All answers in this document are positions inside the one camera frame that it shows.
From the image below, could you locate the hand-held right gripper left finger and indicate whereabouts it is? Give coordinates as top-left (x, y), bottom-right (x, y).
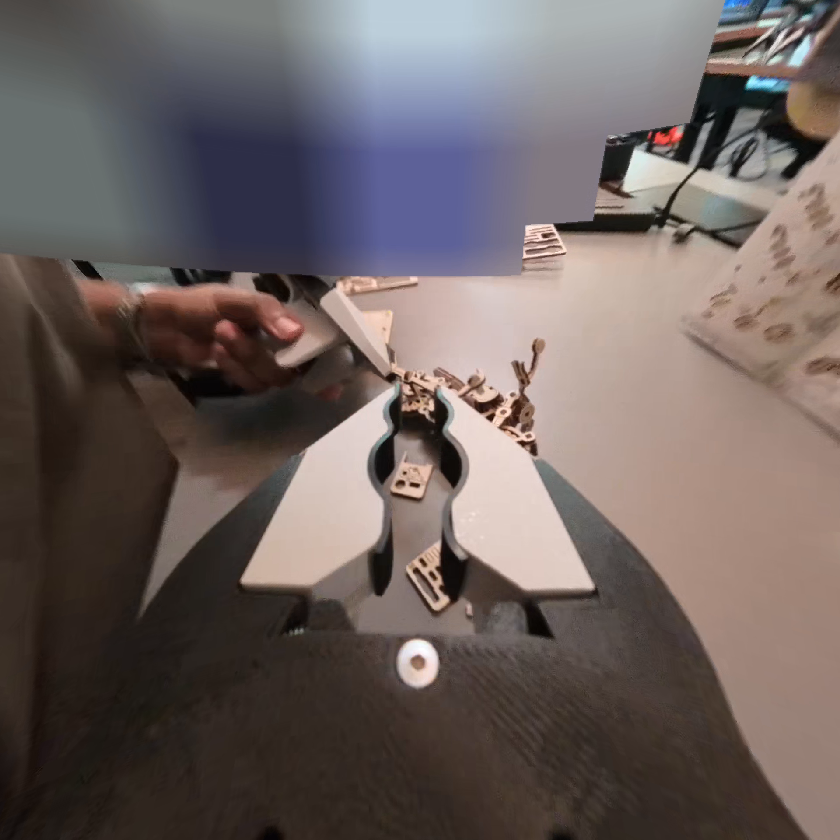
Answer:
top-left (238, 384), bottom-right (401, 624)

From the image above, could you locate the person's left forearm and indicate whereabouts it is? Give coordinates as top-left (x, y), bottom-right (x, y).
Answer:
top-left (72, 279), bottom-right (142, 358)

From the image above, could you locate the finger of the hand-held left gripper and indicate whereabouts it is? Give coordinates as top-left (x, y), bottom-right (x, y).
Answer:
top-left (319, 287), bottom-right (396, 383)

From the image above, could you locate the assembly instruction booklet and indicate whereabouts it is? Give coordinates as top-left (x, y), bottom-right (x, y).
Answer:
top-left (681, 134), bottom-right (840, 437)

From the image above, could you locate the person's dark brown clothing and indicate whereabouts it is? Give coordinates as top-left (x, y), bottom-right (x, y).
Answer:
top-left (0, 256), bottom-right (179, 840)

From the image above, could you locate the group of wooden part sheets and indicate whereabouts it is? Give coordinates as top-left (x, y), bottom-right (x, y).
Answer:
top-left (335, 223), bottom-right (567, 358)

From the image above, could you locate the small wooden square-hole piece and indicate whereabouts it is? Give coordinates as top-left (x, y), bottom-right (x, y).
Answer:
top-left (389, 453), bottom-right (434, 501)

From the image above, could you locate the person's left hand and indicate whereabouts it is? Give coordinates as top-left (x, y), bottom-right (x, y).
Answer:
top-left (134, 285), bottom-right (306, 391)

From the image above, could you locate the black flat device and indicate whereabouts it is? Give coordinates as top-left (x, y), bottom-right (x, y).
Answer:
top-left (558, 180), bottom-right (769, 249)

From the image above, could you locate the small wooden grid cutout piece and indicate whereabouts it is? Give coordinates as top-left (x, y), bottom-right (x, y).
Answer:
top-left (406, 541), bottom-right (454, 614)

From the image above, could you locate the metal wrist bracelet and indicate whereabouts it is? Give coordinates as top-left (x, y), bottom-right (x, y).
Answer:
top-left (115, 285), bottom-right (155, 361)

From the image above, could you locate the black cable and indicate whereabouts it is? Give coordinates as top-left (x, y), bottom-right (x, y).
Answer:
top-left (653, 125), bottom-right (762, 244)

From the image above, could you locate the grey desk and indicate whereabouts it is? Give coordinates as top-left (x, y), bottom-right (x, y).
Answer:
top-left (138, 226), bottom-right (840, 840)

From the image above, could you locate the wooden motorcycle model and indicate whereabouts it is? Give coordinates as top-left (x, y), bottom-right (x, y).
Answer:
top-left (392, 338), bottom-right (547, 458)

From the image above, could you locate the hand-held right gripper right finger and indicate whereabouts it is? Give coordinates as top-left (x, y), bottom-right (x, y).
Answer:
top-left (435, 386), bottom-right (598, 634)

